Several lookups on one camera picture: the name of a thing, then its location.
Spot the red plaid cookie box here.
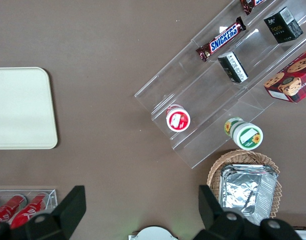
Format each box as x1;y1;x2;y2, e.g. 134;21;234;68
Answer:
263;46;306;104

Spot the green sunflower yogurt cup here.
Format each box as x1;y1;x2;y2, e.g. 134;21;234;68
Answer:
223;117;263;151

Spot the small black carton box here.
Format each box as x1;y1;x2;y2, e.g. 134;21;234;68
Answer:
217;51;249;84

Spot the red cola can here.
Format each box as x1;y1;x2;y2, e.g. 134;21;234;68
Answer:
0;195;28;225
10;195;49;230

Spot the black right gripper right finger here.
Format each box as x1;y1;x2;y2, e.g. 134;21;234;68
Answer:
194;185;246;240

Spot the aluminium foil tray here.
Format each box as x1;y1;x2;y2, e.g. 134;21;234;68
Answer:
219;164;279;226

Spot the tall black carton box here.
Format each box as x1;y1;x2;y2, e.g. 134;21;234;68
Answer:
263;6;304;44

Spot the light wicker basket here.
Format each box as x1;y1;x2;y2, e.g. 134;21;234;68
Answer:
207;149;282;221

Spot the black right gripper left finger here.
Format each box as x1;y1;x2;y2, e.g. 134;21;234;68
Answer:
25;185;87;240

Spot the white round mount plate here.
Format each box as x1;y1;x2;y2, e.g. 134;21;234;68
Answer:
128;225;178;240

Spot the brown wrapped chocolate bar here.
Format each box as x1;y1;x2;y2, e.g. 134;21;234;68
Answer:
239;0;268;16

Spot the white plastic tray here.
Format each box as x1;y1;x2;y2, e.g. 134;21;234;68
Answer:
0;66;59;150

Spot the clear acrylic can holder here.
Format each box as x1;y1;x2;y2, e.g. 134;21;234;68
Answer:
0;189;57;218

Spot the red lid yogurt cup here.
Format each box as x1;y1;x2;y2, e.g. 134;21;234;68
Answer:
166;103;191;133

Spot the Snickers chocolate bar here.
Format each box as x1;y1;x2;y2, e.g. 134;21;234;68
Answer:
195;16;247;63

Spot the clear acrylic tiered shelf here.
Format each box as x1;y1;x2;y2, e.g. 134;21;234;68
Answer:
134;0;306;170

